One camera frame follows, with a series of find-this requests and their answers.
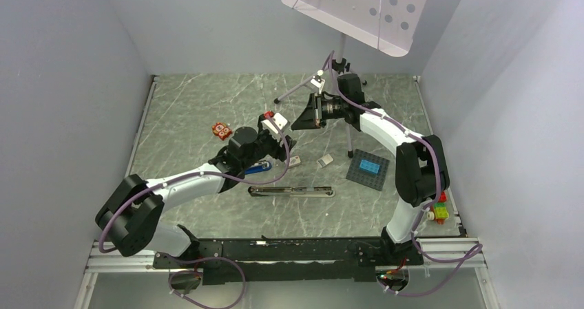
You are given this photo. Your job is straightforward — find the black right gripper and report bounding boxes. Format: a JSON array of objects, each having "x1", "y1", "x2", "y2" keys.
[{"x1": 291, "y1": 93, "x2": 348, "y2": 131}]

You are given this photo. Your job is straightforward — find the white staple box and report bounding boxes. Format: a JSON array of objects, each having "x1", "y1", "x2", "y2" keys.
[{"x1": 289, "y1": 156, "x2": 302, "y2": 168}]

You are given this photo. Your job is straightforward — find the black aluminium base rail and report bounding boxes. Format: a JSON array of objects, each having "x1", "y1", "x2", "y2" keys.
[{"x1": 85, "y1": 237, "x2": 478, "y2": 286}]

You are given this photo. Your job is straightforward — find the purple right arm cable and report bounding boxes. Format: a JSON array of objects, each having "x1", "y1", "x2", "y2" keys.
[{"x1": 322, "y1": 50, "x2": 483, "y2": 298}]

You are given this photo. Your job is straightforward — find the white perforated music stand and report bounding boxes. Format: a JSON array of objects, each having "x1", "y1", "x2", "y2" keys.
[{"x1": 273, "y1": 0, "x2": 437, "y2": 159}]

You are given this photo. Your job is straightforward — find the staple box tray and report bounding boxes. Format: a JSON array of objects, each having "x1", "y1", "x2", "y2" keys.
[{"x1": 317, "y1": 154, "x2": 334, "y2": 168}]

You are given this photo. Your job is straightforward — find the colourful lego toy car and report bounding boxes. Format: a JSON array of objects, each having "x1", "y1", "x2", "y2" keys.
[{"x1": 426, "y1": 192, "x2": 450, "y2": 224}]

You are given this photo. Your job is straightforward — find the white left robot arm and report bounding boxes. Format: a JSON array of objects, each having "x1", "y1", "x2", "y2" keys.
[{"x1": 95, "y1": 127, "x2": 296, "y2": 268}]

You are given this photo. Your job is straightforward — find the blue black stapler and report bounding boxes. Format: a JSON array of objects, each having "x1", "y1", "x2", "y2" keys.
[{"x1": 244, "y1": 160, "x2": 273, "y2": 175}]

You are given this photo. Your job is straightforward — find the red cartoon eraser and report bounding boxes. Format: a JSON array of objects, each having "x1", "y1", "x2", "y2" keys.
[{"x1": 212, "y1": 122, "x2": 233, "y2": 140}]

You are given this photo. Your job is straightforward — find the black silver stapler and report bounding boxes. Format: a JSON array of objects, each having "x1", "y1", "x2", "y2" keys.
[{"x1": 247, "y1": 187, "x2": 335, "y2": 198}]

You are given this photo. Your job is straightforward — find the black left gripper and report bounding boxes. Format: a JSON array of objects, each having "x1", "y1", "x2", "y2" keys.
[{"x1": 242, "y1": 116, "x2": 296, "y2": 171}]

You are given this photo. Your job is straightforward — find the blue lego brick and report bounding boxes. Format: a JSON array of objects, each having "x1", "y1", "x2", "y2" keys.
[{"x1": 359, "y1": 159, "x2": 381, "y2": 175}]

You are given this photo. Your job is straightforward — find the dark grey lego baseplate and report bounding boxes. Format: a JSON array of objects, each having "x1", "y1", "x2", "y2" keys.
[{"x1": 346, "y1": 149, "x2": 390, "y2": 191}]

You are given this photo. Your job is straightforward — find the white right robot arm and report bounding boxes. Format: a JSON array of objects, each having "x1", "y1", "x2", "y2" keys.
[{"x1": 291, "y1": 70, "x2": 450, "y2": 264}]

